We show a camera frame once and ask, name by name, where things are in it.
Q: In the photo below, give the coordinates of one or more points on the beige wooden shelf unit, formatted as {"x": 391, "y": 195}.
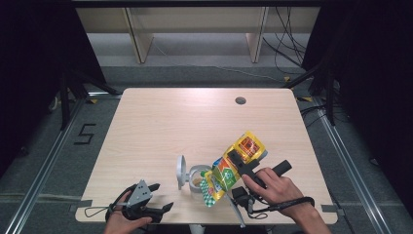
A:
{"x": 104, "y": 19}

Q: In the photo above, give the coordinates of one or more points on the yellow black hazard tape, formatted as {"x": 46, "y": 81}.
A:
{"x": 304, "y": 98}
{"x": 93, "y": 101}
{"x": 287, "y": 78}

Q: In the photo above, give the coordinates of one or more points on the black curtain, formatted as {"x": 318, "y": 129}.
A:
{"x": 373, "y": 81}
{"x": 32, "y": 65}

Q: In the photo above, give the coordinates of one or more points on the grey table bracket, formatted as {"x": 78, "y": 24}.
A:
{"x": 332, "y": 209}
{"x": 81, "y": 204}

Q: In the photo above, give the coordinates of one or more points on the white lidded seasoning jar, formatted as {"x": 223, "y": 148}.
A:
{"x": 181, "y": 170}

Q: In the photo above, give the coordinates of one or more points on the brown seasoning granules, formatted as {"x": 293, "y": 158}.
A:
{"x": 196, "y": 180}

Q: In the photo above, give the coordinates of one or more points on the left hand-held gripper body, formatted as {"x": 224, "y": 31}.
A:
{"x": 140, "y": 193}

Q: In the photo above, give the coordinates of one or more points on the white table leg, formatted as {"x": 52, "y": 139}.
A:
{"x": 196, "y": 229}

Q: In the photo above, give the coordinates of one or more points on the black metal stand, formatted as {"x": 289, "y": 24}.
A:
{"x": 65, "y": 100}
{"x": 330, "y": 97}

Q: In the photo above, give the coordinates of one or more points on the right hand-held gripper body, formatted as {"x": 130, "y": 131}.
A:
{"x": 239, "y": 195}

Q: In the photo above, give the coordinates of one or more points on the yellow seasoning pouch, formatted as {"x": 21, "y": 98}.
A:
{"x": 224, "y": 175}

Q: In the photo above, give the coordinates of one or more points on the person's left hand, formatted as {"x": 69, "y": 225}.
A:
{"x": 121, "y": 226}

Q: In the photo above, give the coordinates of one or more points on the aluminium floor rail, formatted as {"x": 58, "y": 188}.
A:
{"x": 48, "y": 165}
{"x": 350, "y": 169}

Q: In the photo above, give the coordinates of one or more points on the person's right hand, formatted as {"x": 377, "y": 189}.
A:
{"x": 279, "y": 191}

